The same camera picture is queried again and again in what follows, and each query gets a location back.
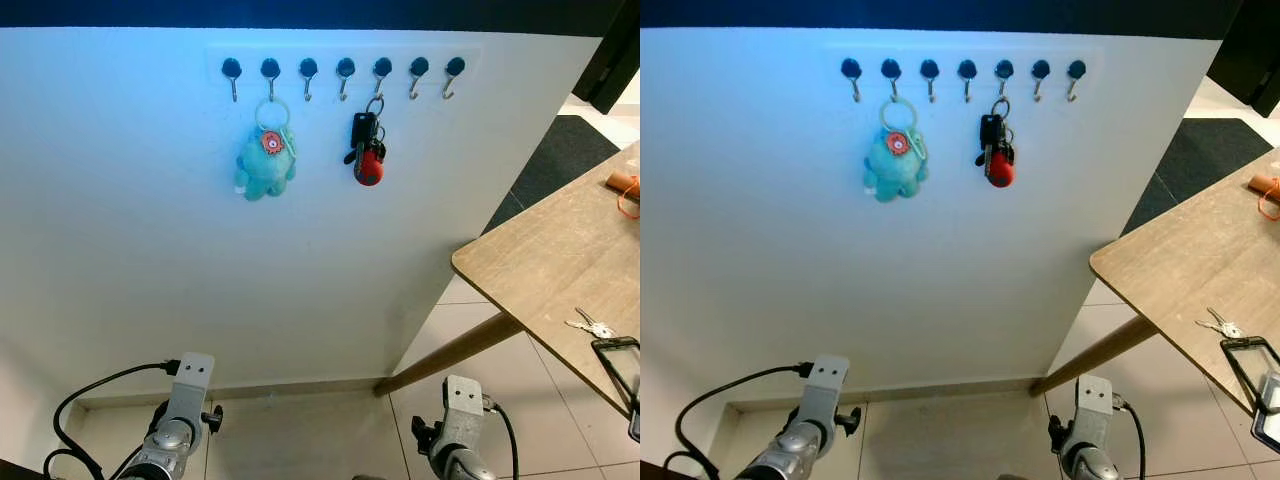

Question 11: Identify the white partition panel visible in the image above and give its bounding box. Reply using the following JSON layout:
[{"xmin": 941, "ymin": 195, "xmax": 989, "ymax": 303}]
[
  {"xmin": 0, "ymin": 0, "xmax": 628, "ymax": 413},
  {"xmin": 640, "ymin": 0, "xmax": 1248, "ymax": 423}
]

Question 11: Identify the plain silver key bunch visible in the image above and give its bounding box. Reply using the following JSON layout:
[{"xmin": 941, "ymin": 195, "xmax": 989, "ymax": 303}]
[
  {"xmin": 1194, "ymin": 306, "xmax": 1247, "ymax": 340},
  {"xmin": 564, "ymin": 306, "xmax": 617, "ymax": 342}
]

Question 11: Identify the wooden table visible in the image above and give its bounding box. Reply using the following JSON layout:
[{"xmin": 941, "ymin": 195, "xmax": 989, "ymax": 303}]
[
  {"xmin": 374, "ymin": 140, "xmax": 641, "ymax": 418},
  {"xmin": 1029, "ymin": 148, "xmax": 1280, "ymax": 423}
]

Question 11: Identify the car key with red ball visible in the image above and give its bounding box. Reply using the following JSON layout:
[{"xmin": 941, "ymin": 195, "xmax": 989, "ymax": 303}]
[
  {"xmin": 344, "ymin": 94, "xmax": 390, "ymax": 189},
  {"xmin": 975, "ymin": 94, "xmax": 1018, "ymax": 190}
]

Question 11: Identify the black floor mat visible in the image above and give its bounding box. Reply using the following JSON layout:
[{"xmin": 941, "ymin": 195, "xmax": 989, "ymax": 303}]
[
  {"xmin": 1119, "ymin": 117, "xmax": 1277, "ymax": 239},
  {"xmin": 484, "ymin": 114, "xmax": 622, "ymax": 237}
]

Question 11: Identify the black door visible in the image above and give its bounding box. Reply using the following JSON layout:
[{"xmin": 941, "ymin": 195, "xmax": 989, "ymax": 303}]
[
  {"xmin": 571, "ymin": 0, "xmax": 641, "ymax": 117},
  {"xmin": 1206, "ymin": 0, "xmax": 1280, "ymax": 120}
]

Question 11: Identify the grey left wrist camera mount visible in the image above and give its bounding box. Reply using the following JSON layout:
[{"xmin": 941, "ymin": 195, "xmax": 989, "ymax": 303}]
[
  {"xmin": 804, "ymin": 354, "xmax": 852, "ymax": 433},
  {"xmin": 167, "ymin": 351, "xmax": 217, "ymax": 433}
]

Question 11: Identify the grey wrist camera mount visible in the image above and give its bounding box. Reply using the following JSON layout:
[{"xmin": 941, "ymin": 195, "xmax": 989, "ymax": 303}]
[
  {"xmin": 167, "ymin": 351, "xmax": 217, "ymax": 433},
  {"xmin": 439, "ymin": 374, "xmax": 492, "ymax": 458},
  {"xmin": 804, "ymin": 354, "xmax": 852, "ymax": 433},
  {"xmin": 1071, "ymin": 374, "xmax": 1120, "ymax": 458}
]

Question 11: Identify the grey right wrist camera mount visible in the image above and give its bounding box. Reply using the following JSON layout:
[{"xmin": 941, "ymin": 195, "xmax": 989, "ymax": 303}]
[
  {"xmin": 439, "ymin": 374, "xmax": 492, "ymax": 458},
  {"xmin": 1071, "ymin": 374, "xmax": 1120, "ymax": 458}
]

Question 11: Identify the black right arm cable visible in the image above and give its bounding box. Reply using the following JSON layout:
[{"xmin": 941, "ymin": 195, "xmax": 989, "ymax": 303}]
[
  {"xmin": 1111, "ymin": 394, "xmax": 1148, "ymax": 480},
  {"xmin": 484, "ymin": 396, "xmax": 522, "ymax": 480}
]

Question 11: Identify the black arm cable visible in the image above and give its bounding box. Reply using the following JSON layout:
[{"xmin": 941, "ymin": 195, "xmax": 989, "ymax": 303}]
[
  {"xmin": 44, "ymin": 359, "xmax": 183, "ymax": 480},
  {"xmin": 1111, "ymin": 394, "xmax": 1148, "ymax": 480},
  {"xmin": 664, "ymin": 361, "xmax": 815, "ymax": 480},
  {"xmin": 484, "ymin": 396, "xmax": 522, "ymax": 480}
]

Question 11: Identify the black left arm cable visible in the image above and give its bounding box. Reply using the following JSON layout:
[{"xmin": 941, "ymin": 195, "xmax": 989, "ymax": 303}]
[
  {"xmin": 44, "ymin": 359, "xmax": 183, "ymax": 480},
  {"xmin": 664, "ymin": 361, "xmax": 815, "ymax": 480}
]

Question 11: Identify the teal plush keychain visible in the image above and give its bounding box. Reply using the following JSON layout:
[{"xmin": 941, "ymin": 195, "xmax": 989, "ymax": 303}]
[
  {"xmin": 234, "ymin": 96, "xmax": 299, "ymax": 203},
  {"xmin": 862, "ymin": 96, "xmax": 930, "ymax": 204}
]

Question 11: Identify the brown roll with orange cord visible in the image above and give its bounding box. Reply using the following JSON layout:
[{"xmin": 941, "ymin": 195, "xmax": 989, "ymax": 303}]
[
  {"xmin": 604, "ymin": 171, "xmax": 641, "ymax": 221},
  {"xmin": 1247, "ymin": 174, "xmax": 1280, "ymax": 223}
]

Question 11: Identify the white hook rail strip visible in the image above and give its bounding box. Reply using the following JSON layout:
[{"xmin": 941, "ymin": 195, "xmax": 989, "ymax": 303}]
[{"xmin": 205, "ymin": 45, "xmax": 482, "ymax": 87}]

